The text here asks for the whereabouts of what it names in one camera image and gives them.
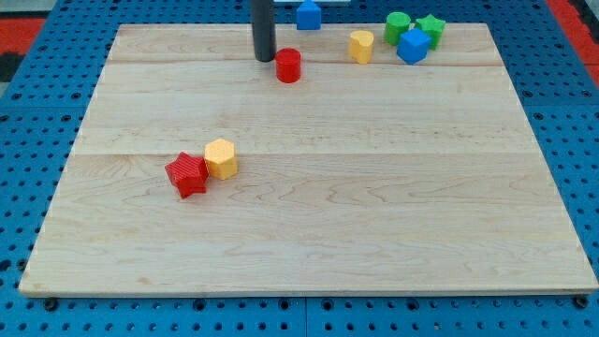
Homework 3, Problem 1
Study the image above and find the blue cube block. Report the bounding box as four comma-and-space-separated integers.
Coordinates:
396, 28, 431, 65

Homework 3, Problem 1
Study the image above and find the blue pentagon house block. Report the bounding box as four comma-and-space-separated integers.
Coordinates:
296, 0, 322, 30

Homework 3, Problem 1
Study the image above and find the light wooden board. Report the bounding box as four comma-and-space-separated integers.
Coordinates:
20, 23, 598, 298

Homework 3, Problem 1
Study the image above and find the yellow heart block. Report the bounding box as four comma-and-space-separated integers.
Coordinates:
348, 30, 374, 65

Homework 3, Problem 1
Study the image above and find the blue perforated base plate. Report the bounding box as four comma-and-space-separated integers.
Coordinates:
1, 0, 598, 336

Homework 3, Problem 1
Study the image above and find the yellow hexagon block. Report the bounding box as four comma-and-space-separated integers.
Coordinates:
204, 139, 239, 180

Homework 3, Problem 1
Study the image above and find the green star block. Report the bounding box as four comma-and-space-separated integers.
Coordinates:
415, 14, 446, 50

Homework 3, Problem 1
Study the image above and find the red cylinder block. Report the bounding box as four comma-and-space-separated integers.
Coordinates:
275, 48, 301, 83

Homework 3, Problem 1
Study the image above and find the red star block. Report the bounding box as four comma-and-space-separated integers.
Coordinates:
165, 152, 209, 198

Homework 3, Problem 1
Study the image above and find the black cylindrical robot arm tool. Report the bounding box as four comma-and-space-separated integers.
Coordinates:
250, 0, 276, 63

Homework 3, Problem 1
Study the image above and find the green cylinder block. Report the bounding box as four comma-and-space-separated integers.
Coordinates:
384, 11, 412, 46

